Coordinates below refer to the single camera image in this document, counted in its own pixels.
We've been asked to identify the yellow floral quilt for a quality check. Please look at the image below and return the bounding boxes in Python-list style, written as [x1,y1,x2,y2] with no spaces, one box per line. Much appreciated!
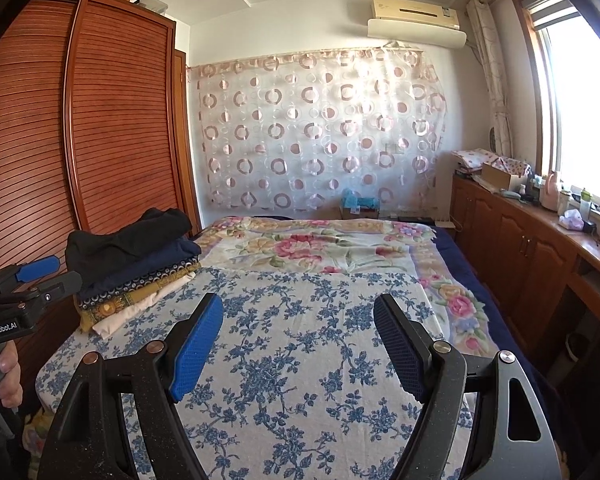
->
[22,404,57,462]

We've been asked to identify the wooden louvred wardrobe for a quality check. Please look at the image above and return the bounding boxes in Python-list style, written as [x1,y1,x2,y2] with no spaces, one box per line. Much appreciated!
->
[0,0,202,361]

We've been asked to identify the pink bottle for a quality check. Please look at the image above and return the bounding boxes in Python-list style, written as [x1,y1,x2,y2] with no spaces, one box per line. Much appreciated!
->
[542,170,562,211]

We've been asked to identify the navy blue bedsheet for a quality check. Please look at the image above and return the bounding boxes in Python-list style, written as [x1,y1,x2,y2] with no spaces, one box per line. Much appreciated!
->
[432,225,571,411]

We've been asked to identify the sheer circle-patterned curtain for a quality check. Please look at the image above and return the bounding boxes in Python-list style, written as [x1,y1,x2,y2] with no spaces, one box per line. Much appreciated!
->
[186,47,447,214]

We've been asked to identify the purple tissue pack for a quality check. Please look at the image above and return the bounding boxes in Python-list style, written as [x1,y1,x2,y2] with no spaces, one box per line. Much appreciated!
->
[558,208,585,231]

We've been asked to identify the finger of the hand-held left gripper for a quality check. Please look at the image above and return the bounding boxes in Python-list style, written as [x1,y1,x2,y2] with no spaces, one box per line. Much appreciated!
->
[10,270,83,308]
[0,255,61,291]

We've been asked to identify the white air conditioner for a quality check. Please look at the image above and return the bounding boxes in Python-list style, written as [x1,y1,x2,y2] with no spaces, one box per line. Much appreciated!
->
[367,17,467,50]

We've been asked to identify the wooden cabinet counter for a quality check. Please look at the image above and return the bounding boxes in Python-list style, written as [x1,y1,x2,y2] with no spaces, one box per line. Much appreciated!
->
[451,172,600,376]

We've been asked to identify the white folded garment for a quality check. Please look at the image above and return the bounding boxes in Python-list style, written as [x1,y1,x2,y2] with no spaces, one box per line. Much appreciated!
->
[92,277,197,339]

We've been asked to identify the cardboard box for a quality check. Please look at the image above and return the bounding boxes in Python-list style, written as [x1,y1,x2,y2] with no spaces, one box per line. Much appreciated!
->
[481,162,524,190]

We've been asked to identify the black printed t-shirt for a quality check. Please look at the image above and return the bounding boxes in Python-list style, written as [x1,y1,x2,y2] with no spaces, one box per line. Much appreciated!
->
[65,207,194,281]

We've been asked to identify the pink floral blanket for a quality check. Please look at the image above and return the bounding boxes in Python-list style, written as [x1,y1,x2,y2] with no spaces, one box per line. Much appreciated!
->
[195,216,502,362]

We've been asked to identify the floral patterned bed cover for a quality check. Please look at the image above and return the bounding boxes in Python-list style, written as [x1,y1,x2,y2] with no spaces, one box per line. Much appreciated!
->
[77,259,201,311]

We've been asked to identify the navy blue folded garment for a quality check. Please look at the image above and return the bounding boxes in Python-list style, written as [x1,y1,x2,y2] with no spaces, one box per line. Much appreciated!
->
[77,237,203,297]

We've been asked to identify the yellow patterned folded garment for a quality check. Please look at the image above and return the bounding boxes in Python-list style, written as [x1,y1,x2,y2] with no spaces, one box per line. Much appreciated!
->
[77,267,199,334]

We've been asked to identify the person's left hand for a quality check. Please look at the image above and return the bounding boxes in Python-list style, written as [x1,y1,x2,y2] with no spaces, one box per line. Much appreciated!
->
[0,342,22,410]

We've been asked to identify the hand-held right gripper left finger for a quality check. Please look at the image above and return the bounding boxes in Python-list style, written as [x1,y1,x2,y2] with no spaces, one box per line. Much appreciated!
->
[37,292,225,480]

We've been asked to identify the teal box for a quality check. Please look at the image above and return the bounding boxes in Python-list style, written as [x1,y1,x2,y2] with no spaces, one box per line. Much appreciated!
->
[340,189,381,220]

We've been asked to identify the window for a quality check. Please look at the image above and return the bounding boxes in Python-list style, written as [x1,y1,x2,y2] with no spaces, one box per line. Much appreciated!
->
[512,0,600,211]

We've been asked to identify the floral window curtain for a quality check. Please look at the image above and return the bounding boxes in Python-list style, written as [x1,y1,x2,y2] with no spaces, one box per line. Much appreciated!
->
[466,0,514,155]

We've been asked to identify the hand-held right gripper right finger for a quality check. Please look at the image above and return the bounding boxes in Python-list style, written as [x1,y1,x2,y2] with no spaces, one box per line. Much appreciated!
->
[372,294,561,480]

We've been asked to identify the floral cloth bundle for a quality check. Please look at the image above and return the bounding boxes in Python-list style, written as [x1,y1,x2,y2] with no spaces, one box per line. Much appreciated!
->
[452,147,534,176]

